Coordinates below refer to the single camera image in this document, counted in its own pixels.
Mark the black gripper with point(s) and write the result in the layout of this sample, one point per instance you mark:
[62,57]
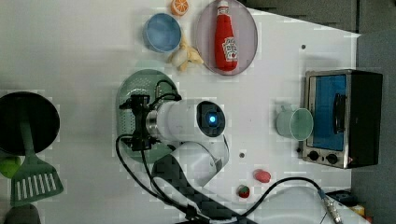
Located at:
[141,139]

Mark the green plastic strainer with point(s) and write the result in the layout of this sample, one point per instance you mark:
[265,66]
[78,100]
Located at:
[160,89]

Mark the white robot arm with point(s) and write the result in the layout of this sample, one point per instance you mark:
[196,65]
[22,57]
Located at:
[182,147]

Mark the black utensil holder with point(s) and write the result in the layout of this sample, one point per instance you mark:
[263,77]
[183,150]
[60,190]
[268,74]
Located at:
[44,117]

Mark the blue bowl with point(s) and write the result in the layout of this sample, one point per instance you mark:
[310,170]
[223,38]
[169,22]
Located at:
[162,33]

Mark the green slotted spatula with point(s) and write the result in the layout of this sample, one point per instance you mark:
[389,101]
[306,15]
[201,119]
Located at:
[36,179]

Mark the red strawberry toy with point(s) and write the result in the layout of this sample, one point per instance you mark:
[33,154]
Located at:
[243,191]

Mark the pink strawberry toy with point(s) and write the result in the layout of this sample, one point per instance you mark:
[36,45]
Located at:
[262,176]

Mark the red ketchup bottle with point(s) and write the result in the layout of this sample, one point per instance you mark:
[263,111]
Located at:
[226,52]

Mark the green ball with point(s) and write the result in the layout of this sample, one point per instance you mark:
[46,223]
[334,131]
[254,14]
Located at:
[9,166]

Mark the pink round plate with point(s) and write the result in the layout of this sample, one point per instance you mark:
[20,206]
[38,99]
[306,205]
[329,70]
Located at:
[244,30]

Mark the green cup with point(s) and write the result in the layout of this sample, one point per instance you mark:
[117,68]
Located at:
[297,124]

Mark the toaster oven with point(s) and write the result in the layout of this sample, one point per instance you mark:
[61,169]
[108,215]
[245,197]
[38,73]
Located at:
[346,109]

